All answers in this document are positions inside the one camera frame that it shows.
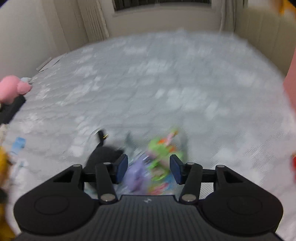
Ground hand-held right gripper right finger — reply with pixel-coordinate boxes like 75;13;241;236
169;155;244;205

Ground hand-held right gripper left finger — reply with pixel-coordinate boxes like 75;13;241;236
54;154;129;205

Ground purple packet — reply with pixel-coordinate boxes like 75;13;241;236
125;159;152;195

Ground black pouch with keyring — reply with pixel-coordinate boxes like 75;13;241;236
85;130;124;184

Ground white quilted mattress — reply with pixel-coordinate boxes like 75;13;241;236
0;30;296;241

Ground blue card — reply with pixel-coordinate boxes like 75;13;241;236
10;137;26;155

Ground yellow plush toy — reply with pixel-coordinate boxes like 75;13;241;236
0;147;17;240

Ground black cloth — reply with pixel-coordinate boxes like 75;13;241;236
0;95;26;125

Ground pink plush toy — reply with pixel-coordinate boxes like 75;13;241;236
0;75;32;105

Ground pink cloth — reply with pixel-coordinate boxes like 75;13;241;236
282;47;296;149

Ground beige pleated curtain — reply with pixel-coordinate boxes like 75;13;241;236
84;0;110;42

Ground beige padded headboard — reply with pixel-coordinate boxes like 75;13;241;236
235;10;296;75

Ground dark barred window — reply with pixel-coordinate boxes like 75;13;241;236
113;0;213;11

